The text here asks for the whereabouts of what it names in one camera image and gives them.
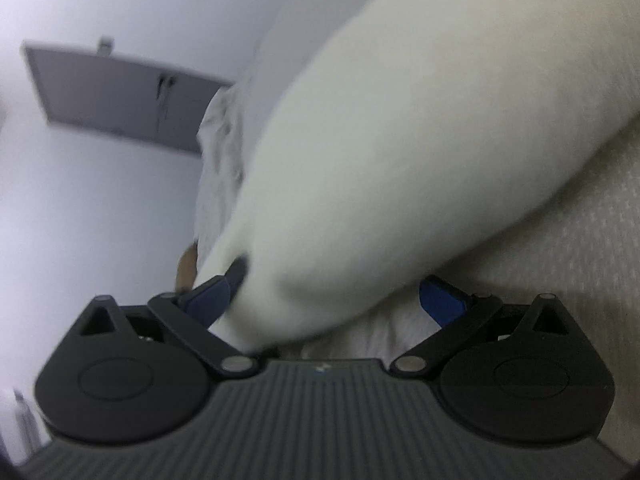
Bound white fleece blue striped garment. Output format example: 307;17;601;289
198;0;639;353

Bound grey dotted bed sheet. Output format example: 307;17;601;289
192;0;640;466

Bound purple grey headboard panel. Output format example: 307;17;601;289
24;44;231;154

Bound black earphones on headboard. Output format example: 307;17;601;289
156;74;176;101

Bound small grey wall switch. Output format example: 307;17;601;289
96;36;114;56

